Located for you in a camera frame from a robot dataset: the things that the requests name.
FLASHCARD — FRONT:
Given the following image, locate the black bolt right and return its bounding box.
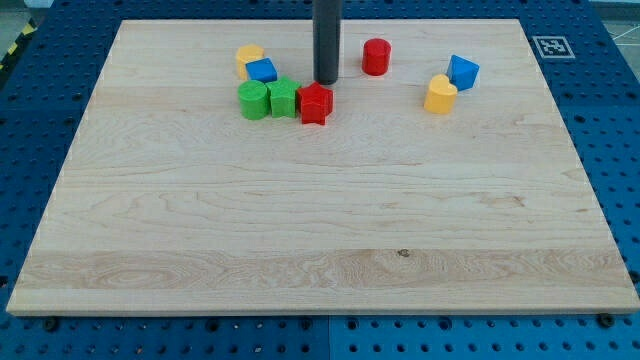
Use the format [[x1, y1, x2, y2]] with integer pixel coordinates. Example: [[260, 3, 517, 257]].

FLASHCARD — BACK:
[[597, 313, 615, 329]]

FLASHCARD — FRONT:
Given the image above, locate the red star block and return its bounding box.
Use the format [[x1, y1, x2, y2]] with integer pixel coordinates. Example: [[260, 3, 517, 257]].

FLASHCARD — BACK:
[[297, 82, 333, 126]]

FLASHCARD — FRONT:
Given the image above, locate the black bolt left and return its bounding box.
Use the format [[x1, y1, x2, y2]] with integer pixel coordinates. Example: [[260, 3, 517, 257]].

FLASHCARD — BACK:
[[42, 317, 59, 332]]

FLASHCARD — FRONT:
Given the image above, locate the blue pentagon block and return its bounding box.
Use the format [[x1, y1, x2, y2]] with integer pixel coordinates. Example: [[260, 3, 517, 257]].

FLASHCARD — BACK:
[[446, 54, 480, 92]]

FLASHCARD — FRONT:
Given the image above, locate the black bolt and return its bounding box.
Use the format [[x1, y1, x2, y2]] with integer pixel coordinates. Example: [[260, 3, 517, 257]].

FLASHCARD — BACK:
[[597, 313, 615, 329], [42, 317, 59, 332]]

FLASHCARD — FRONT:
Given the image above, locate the yellow rounded block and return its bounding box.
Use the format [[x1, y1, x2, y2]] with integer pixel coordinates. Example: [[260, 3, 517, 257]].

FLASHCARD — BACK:
[[235, 44, 265, 80]]

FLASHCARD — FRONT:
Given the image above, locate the red cylinder block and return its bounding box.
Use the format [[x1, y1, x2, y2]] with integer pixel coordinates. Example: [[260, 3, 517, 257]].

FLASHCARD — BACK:
[[361, 38, 391, 76]]

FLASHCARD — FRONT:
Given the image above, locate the blue cube block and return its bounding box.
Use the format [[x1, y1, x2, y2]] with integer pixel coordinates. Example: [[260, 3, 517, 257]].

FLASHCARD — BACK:
[[245, 58, 278, 83]]

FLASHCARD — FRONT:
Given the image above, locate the yellow heart block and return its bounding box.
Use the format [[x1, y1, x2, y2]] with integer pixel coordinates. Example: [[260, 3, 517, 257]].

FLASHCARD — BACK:
[[423, 74, 458, 114]]

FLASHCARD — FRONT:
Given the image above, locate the light wooden board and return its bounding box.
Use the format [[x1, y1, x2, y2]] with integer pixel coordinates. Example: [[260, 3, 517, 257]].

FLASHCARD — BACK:
[[7, 19, 639, 316]]

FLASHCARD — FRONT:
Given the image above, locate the green cylinder block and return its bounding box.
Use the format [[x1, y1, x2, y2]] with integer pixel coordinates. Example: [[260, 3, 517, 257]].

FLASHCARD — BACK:
[[237, 80, 270, 120]]

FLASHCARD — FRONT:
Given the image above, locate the green star block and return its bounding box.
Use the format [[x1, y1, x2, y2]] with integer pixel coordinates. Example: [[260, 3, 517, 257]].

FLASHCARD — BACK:
[[266, 76, 301, 118]]

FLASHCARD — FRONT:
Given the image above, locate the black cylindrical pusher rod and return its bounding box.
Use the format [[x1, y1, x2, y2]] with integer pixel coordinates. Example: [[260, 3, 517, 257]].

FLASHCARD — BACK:
[[312, 0, 343, 85]]

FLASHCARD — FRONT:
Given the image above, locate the white fiducial marker tag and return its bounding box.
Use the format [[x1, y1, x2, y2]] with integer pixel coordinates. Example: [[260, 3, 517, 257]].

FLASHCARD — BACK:
[[532, 35, 575, 59]]

